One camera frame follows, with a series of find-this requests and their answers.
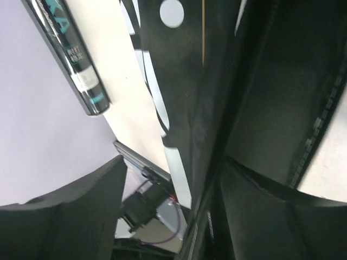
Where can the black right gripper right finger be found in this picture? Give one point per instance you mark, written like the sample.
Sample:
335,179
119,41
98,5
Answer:
268,220

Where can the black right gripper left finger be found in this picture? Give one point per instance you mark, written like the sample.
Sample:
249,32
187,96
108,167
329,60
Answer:
76,221

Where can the black racket bag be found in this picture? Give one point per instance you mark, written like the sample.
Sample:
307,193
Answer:
257,82

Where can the black shuttlecock tube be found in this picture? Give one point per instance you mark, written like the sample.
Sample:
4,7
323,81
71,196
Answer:
60,32

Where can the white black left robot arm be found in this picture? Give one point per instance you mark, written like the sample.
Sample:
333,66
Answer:
141,207

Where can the aluminium frame rail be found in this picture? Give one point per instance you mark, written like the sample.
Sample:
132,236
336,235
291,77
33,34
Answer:
146,167

